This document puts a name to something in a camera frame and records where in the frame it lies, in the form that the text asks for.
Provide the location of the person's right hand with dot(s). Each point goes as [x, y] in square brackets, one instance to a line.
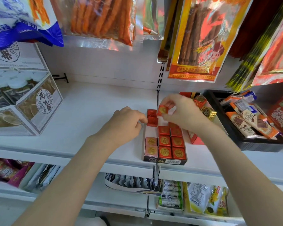
[191, 117]

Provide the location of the person's left hand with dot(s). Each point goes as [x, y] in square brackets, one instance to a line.
[122, 129]

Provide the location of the heap of gold candies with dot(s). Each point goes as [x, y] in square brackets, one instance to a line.
[208, 112]

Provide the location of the red Filer candy box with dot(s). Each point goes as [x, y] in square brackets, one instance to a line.
[195, 141]

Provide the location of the cluster of red square candies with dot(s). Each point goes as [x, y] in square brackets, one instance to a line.
[178, 141]

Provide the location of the red square candy piece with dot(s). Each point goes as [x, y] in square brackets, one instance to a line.
[162, 110]

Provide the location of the white box of red chocolates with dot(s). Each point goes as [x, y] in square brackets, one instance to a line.
[165, 161]

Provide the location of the wafer bar packets group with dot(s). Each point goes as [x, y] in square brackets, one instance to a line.
[250, 122]

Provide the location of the black plastic tray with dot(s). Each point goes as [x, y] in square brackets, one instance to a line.
[264, 147]

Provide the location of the person's left forearm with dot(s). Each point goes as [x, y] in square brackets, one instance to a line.
[61, 190]

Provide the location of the person's right forearm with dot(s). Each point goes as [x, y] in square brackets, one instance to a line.
[250, 181]

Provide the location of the white metal shelf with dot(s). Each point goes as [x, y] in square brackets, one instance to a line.
[89, 110]

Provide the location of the printed jar display box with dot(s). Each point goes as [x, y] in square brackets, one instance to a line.
[44, 103]

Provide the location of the red cardboard display box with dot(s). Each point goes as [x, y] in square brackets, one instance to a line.
[281, 112]

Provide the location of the dark brown snack bag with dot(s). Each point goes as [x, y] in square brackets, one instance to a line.
[162, 54]

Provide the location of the yellow black striped bags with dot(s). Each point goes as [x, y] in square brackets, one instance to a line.
[247, 70]

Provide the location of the yellow red bag brown sticks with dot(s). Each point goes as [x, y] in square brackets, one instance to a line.
[198, 39]

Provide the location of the black metal hook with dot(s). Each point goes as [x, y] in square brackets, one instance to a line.
[60, 77]

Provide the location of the stack of green white packets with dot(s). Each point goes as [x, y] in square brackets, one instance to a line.
[171, 201]

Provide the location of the red orange snack bag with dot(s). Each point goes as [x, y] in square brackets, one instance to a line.
[278, 58]

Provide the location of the clear green print snack bag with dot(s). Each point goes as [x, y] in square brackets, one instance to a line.
[151, 16]

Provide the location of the dark red snack bag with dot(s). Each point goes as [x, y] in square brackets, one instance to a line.
[254, 25]

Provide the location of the clear bag of orange sticks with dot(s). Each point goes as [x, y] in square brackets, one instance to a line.
[101, 16]

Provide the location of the pile of pink snack packets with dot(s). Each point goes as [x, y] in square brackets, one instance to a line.
[4, 170]

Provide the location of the white blue snack bag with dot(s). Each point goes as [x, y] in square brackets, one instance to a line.
[26, 30]

